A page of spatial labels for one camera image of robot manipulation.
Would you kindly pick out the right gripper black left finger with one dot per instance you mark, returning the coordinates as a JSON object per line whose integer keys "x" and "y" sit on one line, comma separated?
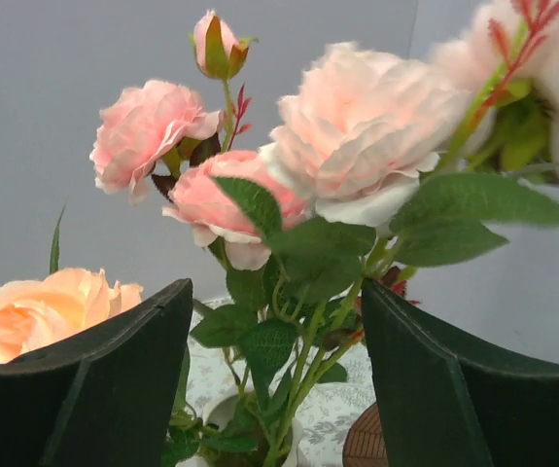
{"x": 102, "y": 397}

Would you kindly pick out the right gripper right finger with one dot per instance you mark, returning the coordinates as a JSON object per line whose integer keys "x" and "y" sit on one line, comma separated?
{"x": 448, "y": 398}

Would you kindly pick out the peach rose stem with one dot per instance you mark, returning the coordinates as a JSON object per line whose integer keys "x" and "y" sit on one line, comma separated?
{"x": 38, "y": 313}

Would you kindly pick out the pale pink rose stem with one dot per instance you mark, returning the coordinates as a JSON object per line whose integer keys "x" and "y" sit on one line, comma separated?
{"x": 405, "y": 165}

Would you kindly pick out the white ribbed vase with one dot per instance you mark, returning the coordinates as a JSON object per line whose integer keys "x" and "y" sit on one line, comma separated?
{"x": 240, "y": 438}

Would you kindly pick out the jar with brown lid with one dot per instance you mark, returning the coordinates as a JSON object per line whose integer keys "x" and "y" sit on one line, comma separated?
{"x": 364, "y": 445}

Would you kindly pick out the floral table mat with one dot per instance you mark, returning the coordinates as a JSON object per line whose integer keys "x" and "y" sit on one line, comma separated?
{"x": 323, "y": 418}

